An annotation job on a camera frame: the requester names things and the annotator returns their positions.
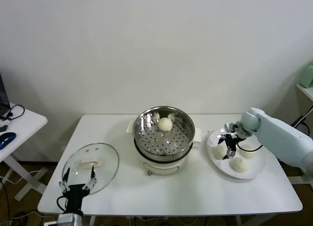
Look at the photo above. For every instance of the perforated steel steamer basket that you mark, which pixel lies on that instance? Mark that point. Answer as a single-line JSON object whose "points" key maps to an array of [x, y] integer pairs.
{"points": [[163, 142]]}

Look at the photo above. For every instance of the white furniture foot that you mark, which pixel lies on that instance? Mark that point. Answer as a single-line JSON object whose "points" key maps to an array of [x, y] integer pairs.
{"points": [[299, 180]]}

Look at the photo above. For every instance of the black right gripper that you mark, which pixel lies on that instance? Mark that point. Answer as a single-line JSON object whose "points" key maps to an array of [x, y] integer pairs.
{"points": [[231, 142]]}

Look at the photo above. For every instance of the dark laptop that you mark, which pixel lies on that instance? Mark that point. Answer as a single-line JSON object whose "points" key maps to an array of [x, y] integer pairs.
{"points": [[3, 96]]}

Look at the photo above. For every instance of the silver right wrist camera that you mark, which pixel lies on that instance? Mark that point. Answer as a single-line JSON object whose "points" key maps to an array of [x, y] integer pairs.
{"points": [[229, 127]]}

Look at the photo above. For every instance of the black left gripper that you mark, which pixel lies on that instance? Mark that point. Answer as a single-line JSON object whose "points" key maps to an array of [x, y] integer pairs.
{"points": [[75, 193]]}

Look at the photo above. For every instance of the small black desk device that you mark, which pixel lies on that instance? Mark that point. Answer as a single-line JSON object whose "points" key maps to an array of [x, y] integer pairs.
{"points": [[3, 128]]}

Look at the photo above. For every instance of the white shelf board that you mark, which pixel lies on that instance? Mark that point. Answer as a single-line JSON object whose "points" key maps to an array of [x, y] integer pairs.
{"points": [[306, 90]]}

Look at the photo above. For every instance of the cream electric cooking pot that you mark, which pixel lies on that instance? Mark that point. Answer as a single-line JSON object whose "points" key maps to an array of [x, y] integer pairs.
{"points": [[159, 167]]}

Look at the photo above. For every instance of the small white desk adapter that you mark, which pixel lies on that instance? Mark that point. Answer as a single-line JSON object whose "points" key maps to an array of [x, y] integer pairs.
{"points": [[3, 122]]}

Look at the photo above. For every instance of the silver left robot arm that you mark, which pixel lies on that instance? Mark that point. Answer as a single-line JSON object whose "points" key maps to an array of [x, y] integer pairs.
{"points": [[71, 219]]}

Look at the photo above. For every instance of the round glass pot lid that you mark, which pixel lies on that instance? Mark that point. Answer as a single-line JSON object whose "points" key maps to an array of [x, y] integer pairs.
{"points": [[107, 157]]}

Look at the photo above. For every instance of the large white round plate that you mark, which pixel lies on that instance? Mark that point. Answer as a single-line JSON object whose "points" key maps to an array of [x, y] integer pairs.
{"points": [[220, 167]]}

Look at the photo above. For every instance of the light blue right robot arm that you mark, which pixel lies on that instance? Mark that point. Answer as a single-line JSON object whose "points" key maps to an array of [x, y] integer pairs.
{"points": [[281, 135]]}

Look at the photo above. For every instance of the blue computer mouse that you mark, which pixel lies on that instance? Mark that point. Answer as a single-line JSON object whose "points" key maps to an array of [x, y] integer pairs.
{"points": [[6, 139]]}

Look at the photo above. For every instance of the white side table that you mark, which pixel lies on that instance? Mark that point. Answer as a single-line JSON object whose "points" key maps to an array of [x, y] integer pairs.
{"points": [[29, 123]]}

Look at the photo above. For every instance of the mint green appliance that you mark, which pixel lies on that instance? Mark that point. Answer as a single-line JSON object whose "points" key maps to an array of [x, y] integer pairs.
{"points": [[306, 75]]}

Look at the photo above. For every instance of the white steamed baozi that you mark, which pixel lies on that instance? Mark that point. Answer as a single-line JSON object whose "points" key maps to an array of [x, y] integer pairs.
{"points": [[248, 154], [164, 124], [239, 164], [217, 153]]}

